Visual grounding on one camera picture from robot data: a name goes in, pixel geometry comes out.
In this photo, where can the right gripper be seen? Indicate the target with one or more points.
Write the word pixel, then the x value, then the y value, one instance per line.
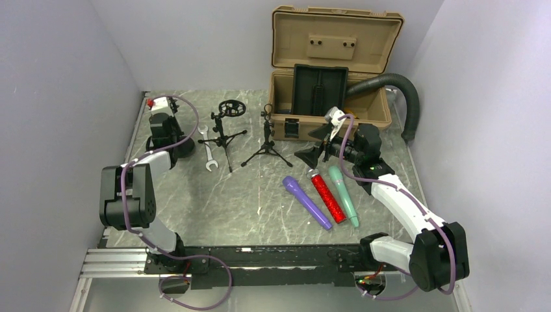
pixel 311 156

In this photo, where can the red glitter microphone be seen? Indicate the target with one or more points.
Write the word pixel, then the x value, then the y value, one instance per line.
pixel 326 195

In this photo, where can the teal microphone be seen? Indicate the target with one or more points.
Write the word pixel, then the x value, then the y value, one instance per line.
pixel 337 178

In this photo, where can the purple microphone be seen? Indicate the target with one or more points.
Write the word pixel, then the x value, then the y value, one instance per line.
pixel 294 188

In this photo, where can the small black tripod stand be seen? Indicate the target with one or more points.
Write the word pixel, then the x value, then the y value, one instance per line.
pixel 267 147

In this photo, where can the black shock mount tripod stand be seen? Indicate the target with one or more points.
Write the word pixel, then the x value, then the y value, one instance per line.
pixel 229 108

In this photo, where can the black round base stand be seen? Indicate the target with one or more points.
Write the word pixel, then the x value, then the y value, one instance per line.
pixel 185 149

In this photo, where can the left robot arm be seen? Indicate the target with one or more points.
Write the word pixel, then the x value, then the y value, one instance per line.
pixel 132 197

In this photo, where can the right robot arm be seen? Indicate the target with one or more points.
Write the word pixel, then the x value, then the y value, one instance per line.
pixel 437 257

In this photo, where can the black tray insert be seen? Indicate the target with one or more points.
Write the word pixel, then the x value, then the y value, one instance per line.
pixel 316 89

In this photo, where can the silver wrench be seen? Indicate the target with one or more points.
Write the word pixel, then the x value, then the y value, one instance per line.
pixel 204 131

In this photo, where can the tan plastic case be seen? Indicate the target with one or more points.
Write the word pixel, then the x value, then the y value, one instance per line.
pixel 360 40

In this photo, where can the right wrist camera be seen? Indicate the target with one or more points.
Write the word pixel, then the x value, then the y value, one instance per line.
pixel 335 118

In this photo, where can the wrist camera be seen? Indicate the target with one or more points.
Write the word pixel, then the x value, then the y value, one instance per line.
pixel 335 118
pixel 159 105

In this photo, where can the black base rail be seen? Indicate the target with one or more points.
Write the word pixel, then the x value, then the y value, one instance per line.
pixel 307 264

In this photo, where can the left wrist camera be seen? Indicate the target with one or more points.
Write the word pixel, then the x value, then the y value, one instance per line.
pixel 159 105

